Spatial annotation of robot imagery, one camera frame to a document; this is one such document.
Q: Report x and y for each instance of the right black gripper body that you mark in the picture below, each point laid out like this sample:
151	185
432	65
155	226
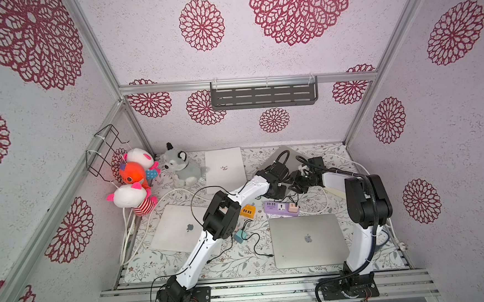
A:
306	174

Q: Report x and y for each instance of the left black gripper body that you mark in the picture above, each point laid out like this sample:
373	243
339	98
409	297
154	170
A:
279	194

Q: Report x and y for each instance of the teal charger plug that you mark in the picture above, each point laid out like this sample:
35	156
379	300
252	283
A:
240	236

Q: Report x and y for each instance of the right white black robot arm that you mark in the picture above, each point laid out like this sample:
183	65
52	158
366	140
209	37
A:
369	208

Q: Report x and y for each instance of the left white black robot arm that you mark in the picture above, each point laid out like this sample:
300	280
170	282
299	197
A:
219	222

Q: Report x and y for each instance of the silver laptop rear right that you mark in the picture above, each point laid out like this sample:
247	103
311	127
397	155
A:
287	156

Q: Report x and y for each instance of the white laptop with red logo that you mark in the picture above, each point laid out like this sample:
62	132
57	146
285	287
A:
225	168

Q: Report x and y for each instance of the silver apple laptop front right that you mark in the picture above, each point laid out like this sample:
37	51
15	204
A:
307	241

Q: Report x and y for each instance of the white laptop front left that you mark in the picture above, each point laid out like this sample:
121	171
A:
178	229

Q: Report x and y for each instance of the cream box with green display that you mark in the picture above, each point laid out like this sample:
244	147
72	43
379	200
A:
337	190

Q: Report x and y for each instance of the purple power strip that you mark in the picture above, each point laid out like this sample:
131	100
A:
278	208

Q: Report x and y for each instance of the orange power strip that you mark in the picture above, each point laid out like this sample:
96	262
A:
248	211

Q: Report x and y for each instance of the grey husky plush toy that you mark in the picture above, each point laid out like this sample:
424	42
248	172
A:
185	171

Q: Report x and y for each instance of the white pink plush upper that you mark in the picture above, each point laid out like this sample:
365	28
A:
141	157

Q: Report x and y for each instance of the white plush striped legs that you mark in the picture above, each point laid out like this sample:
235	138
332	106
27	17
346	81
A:
134	196

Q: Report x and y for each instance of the grey metal wall shelf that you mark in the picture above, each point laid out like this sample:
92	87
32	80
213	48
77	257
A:
266	96

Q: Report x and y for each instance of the black wire wall basket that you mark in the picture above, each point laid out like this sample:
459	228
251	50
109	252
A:
102	161

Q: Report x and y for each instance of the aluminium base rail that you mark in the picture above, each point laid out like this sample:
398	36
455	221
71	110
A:
394	286

